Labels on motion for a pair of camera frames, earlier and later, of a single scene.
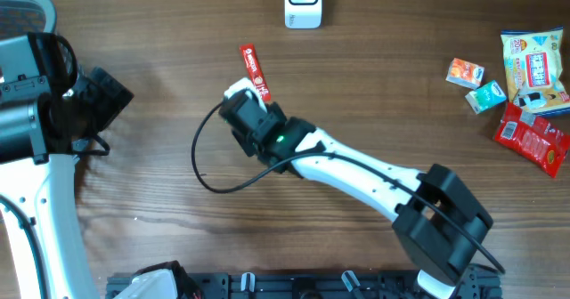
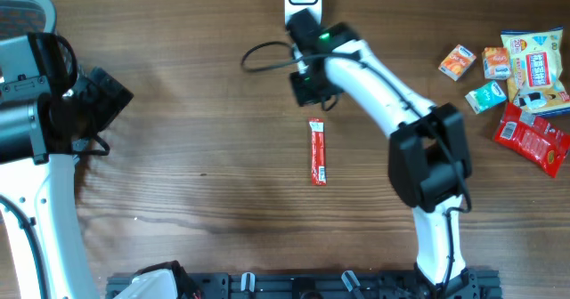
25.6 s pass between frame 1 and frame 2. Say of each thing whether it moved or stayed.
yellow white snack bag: stayed
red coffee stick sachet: moved
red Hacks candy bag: stayed
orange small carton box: moved
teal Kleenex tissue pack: stayed
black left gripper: stayed
